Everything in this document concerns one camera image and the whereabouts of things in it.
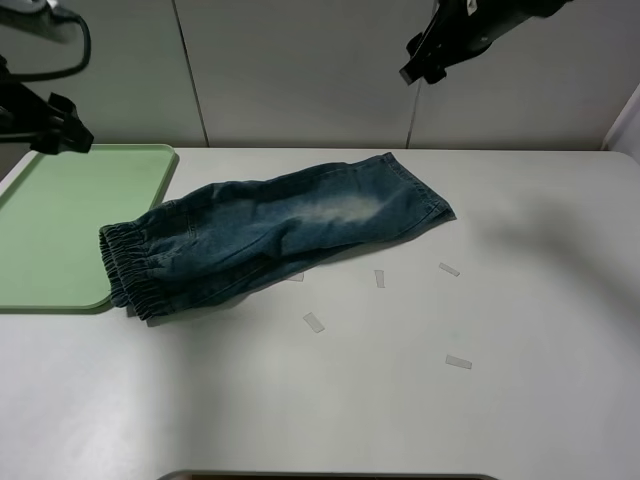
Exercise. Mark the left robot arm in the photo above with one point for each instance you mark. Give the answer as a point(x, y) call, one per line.
point(49, 20)

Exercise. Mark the clear tape strip far right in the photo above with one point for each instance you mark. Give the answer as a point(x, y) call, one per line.
point(449, 269)

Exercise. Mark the children's blue denim shorts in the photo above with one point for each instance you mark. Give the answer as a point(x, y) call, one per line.
point(228, 239)

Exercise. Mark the clear tape strip under shorts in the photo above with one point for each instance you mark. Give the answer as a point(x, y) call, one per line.
point(297, 277)

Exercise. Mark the clear tape strip near right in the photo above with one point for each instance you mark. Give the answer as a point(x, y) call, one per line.
point(458, 362)

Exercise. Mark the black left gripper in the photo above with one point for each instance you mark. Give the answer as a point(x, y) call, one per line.
point(49, 127)

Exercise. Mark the light green plastic tray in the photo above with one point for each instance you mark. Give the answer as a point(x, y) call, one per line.
point(51, 215)

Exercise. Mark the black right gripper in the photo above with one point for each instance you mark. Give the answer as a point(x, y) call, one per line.
point(458, 31)

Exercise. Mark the clear tape strip centre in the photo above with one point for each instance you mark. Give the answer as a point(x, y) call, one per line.
point(380, 278)

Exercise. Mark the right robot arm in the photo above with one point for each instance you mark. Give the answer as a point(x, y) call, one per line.
point(518, 12)

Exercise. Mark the clear tape strip near left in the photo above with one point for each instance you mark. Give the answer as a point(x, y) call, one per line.
point(313, 322)

